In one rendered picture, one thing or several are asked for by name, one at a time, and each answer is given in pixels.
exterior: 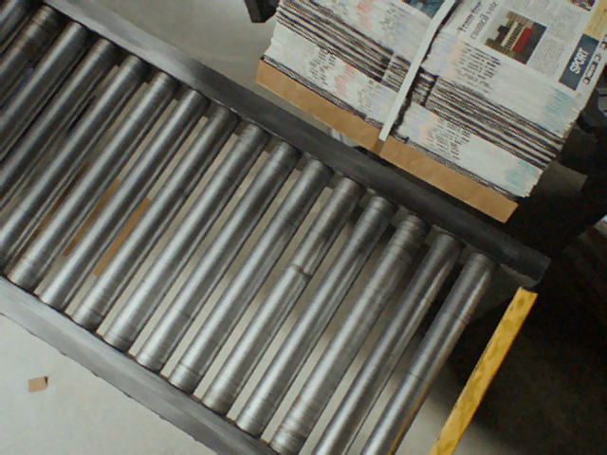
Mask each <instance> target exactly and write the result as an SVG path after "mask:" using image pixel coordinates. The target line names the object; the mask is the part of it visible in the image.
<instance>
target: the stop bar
mask: <svg viewBox="0 0 607 455"><path fill-rule="evenodd" d="M537 297H538V295H537V293H536V292H534V291H532V289H530V288H529V287H526V286H524V285H522V286H520V287H519V289H518V292H517V293H516V295H515V297H513V299H512V301H511V303H510V304H509V306H508V308H507V310H506V313H505V314H504V316H503V318H502V320H501V322H500V325H499V326H497V328H496V330H495V332H494V334H493V336H492V337H491V339H490V342H489V344H488V346H487V347H486V349H485V351H484V353H483V355H481V358H480V359H479V361H478V363H477V365H476V367H475V369H474V370H473V372H472V375H471V377H470V379H469V381H468V383H467V385H466V387H464V389H463V391H462V392H461V394H460V396H459V398H458V400H457V402H456V403H455V405H454V408H453V410H452V412H451V414H450V416H449V418H447V420H446V423H445V425H444V426H443V427H442V429H441V431H440V433H439V435H438V436H437V439H436V441H435V443H434V445H433V447H432V449H431V451H429V454H428V455H452V454H453V452H454V450H455V448H456V447H457V445H458V443H459V441H460V439H462V437H463V434H464V433H465V431H466V429H467V427H468V425H469V422H470V419H471V418H472V416H473V414H474V412H475V411H476V409H477V407H479V406H480V403H481V401H482V399H483V397H484V395H485V393H486V392H487V389H488V386H489V384H490V382H491V380H492V379H493V377H494V375H496V373H497V371H498V369H499V367H500V365H501V364H502V362H503V360H504V358H505V356H506V352H507V351H508V349H509V347H510V345H512V343H513V341H514V338H515V337H516V336H517V334H518V332H520V331H521V330H522V327H521V326H522V325H523V323H524V319H525V317H526V315H528V313H529V311H530V310H531V308H532V305H533V303H534V301H535V299H536V298H537Z"/></svg>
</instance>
